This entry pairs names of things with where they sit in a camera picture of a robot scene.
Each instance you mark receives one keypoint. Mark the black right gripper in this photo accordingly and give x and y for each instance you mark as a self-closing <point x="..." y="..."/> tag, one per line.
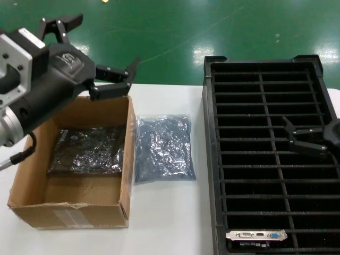
<point x="333" y="136"/>

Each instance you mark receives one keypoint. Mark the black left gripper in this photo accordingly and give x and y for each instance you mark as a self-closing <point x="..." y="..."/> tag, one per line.
<point x="58" y="79"/>

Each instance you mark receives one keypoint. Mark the graphics card with metal bracket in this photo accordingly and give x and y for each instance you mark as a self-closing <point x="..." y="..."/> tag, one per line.
<point x="255" y="235"/>

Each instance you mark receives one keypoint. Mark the grey translucent antistatic bag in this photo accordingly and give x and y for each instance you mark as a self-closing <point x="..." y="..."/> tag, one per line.
<point x="164" y="148"/>

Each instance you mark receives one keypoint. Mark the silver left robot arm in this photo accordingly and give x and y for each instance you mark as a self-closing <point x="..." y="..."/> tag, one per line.
<point x="8" y="127"/>

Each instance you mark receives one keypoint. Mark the bagged graphics card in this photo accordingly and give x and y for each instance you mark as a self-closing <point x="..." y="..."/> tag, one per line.
<point x="85" y="151"/>

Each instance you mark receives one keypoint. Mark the black slotted plastic container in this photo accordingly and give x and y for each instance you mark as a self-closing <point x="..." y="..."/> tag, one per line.
<point x="211" y="159"/>

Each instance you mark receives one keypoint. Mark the brown cardboard box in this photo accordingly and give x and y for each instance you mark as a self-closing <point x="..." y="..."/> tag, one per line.
<point x="79" y="215"/>

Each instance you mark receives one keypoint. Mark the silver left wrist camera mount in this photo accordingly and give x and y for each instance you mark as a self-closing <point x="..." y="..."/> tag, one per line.
<point x="16" y="53"/>

